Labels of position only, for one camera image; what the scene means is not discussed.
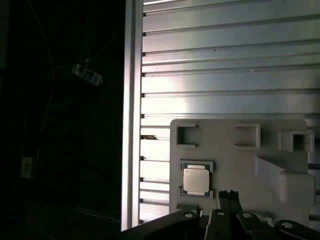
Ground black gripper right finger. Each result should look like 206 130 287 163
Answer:
229 191 320 240

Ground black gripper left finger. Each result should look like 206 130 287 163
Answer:
119 190 232 240

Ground silver square CPU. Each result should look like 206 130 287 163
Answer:
180 161 215 198

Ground grey plastic parts rack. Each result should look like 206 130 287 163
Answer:
169 118 317 221

